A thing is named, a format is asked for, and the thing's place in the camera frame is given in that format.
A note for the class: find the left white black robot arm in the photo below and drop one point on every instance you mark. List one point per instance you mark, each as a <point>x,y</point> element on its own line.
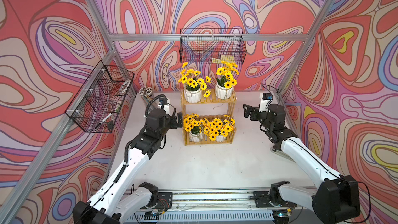
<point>108,205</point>

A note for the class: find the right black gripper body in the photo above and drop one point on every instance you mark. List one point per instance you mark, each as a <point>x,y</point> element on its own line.
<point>265,120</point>

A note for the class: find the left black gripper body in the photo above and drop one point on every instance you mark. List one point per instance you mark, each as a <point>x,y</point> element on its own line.
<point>171,123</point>

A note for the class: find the side black wire basket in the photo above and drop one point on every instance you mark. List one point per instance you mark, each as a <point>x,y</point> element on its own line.
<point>103,92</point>

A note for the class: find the white marker in basket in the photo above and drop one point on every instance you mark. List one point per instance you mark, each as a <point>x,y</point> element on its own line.
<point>103,120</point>

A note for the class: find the grey black stapler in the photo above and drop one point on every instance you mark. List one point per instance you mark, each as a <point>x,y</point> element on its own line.
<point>278,152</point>

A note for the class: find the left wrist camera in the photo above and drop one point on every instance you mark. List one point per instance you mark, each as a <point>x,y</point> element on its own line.
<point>164,104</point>

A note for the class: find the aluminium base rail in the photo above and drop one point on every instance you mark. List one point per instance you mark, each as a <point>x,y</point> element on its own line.
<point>225,206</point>

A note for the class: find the wooden two-tier shelf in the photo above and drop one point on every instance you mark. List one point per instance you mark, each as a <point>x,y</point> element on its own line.
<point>231,102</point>

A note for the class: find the sunflower pot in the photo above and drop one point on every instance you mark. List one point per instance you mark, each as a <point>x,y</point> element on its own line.
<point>195,85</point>
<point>226,80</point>
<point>219,129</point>
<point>194,127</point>

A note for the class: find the yellow sticky notes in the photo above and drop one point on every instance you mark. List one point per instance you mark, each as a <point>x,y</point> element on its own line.
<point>222,59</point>

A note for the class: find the back black wire basket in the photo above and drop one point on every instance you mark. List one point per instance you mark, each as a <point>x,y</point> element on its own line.
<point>199,45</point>

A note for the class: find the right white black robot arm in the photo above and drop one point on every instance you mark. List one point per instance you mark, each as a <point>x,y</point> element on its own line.
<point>335,198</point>

